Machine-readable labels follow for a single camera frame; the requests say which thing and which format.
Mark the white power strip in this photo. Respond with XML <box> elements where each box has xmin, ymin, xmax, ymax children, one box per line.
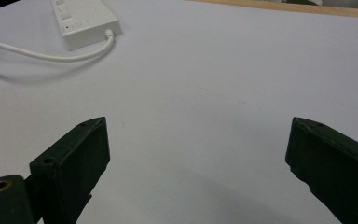
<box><xmin>49</xmin><ymin>0</ymin><xmax>123</xmax><ymax>51</ymax></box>

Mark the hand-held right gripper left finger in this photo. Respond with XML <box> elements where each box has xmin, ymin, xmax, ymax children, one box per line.
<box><xmin>28</xmin><ymin>116</ymin><xmax>111</xmax><ymax>224</ymax></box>

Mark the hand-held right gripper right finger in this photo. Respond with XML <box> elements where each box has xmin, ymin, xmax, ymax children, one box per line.
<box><xmin>284</xmin><ymin>117</ymin><xmax>358</xmax><ymax>224</ymax></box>

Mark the white power cable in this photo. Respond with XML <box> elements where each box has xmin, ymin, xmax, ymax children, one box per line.
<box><xmin>0</xmin><ymin>28</ymin><xmax>116</xmax><ymax>63</ymax></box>

